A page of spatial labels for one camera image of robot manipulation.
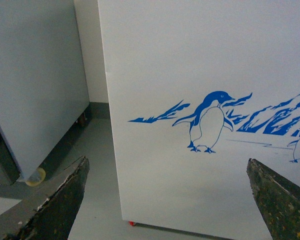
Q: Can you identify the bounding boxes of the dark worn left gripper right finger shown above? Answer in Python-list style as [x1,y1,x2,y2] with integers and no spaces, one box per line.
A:
[246,158,300,240]

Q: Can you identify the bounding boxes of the white chest freezer blue rim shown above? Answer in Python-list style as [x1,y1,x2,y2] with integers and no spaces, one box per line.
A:
[98,0,300,240]

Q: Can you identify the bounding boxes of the translucent caster wheel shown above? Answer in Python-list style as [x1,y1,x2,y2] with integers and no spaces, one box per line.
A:
[25,167,46,187]

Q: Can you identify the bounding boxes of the brown rear caster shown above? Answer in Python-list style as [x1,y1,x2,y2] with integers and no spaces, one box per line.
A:
[76,112,86,128]

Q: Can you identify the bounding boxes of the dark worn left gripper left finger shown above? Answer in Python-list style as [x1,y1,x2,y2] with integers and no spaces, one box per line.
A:
[2,156,90,240]

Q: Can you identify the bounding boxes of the grey cabinet on casters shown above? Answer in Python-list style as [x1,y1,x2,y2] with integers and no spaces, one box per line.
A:
[0,0,90,185]

